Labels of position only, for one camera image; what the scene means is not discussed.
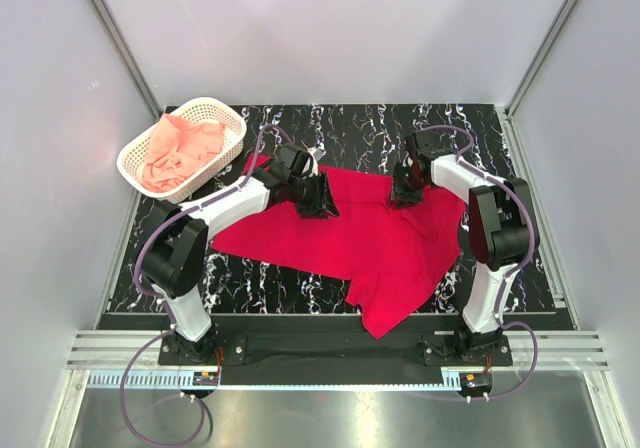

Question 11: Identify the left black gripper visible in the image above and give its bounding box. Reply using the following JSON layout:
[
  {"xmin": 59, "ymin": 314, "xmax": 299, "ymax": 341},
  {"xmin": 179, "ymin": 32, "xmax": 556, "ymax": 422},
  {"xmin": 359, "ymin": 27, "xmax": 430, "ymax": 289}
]
[{"xmin": 287, "ymin": 172, "xmax": 339, "ymax": 221}]

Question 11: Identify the red t-shirt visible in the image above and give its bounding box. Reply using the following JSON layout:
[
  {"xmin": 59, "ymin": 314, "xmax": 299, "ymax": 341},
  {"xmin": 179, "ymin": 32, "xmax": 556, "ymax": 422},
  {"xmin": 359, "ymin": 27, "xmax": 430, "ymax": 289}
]
[{"xmin": 212, "ymin": 167, "xmax": 464, "ymax": 339}]

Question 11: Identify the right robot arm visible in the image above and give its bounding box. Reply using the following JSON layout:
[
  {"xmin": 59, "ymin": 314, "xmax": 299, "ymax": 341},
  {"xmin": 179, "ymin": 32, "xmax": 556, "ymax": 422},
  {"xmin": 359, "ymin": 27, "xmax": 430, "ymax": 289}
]
[{"xmin": 389, "ymin": 129, "xmax": 540, "ymax": 365}]

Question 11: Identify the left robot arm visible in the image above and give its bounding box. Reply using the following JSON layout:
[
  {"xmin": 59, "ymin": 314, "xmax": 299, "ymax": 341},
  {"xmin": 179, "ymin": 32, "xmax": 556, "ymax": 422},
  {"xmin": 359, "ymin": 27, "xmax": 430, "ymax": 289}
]
[{"xmin": 134, "ymin": 143, "xmax": 339, "ymax": 364}]

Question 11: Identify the peach t-shirt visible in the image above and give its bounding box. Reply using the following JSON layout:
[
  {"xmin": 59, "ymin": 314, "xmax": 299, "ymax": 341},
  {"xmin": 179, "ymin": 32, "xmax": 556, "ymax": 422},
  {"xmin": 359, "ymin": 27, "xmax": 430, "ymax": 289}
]
[{"xmin": 140, "ymin": 114, "xmax": 226, "ymax": 193}]

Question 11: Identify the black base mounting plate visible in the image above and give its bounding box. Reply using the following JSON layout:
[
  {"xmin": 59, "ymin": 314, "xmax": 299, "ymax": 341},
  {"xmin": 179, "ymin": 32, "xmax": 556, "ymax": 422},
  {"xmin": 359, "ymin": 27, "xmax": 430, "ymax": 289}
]
[{"xmin": 97, "ymin": 311, "xmax": 576, "ymax": 387}]

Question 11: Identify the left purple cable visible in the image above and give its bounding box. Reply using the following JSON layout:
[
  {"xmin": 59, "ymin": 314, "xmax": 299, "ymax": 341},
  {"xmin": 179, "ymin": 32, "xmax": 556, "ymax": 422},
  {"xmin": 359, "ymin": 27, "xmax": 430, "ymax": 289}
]
[{"xmin": 119, "ymin": 123, "xmax": 294, "ymax": 444}]

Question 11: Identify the purple cable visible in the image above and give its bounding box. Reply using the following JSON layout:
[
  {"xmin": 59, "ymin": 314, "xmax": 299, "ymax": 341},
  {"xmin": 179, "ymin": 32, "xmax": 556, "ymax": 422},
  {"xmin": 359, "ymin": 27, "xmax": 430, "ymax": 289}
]
[
  {"xmin": 119, "ymin": 123, "xmax": 294, "ymax": 444},
  {"xmin": 412, "ymin": 123, "xmax": 541, "ymax": 402}
]

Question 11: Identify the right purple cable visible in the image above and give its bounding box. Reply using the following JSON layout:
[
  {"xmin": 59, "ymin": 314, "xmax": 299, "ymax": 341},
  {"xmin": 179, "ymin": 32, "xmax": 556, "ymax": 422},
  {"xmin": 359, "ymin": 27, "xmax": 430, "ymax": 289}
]
[{"xmin": 412, "ymin": 123, "xmax": 541, "ymax": 402}]

